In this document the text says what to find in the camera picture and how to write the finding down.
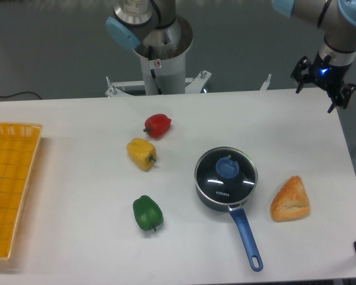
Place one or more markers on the red bell pepper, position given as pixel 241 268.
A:
pixel 157 125

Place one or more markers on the yellow woven basket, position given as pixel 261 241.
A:
pixel 18 148

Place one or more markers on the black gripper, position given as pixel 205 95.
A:
pixel 328 76

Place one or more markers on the yellow bell pepper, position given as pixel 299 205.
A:
pixel 142 153

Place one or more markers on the green bell pepper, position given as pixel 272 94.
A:
pixel 148 215

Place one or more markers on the dark saucepan blue handle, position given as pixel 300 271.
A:
pixel 243 228

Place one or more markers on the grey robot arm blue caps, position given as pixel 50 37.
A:
pixel 133 21

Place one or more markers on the triangular puff pastry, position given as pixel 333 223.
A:
pixel 291 202

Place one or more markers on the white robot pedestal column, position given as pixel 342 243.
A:
pixel 162 56

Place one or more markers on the glass pot lid blue knob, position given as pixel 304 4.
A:
pixel 225 176

